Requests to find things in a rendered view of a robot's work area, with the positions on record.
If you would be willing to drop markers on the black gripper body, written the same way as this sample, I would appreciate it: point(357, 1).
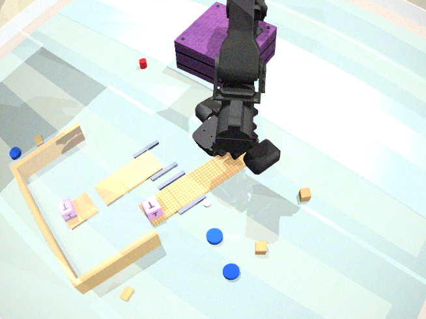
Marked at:
point(259, 157)

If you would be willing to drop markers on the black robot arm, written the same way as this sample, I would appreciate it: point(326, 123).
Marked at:
point(238, 65)

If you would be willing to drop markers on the red cylinder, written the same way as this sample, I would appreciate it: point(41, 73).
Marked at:
point(143, 63)

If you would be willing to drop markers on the blue round disc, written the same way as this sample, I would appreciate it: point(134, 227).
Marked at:
point(231, 271)
point(15, 153)
point(214, 236)

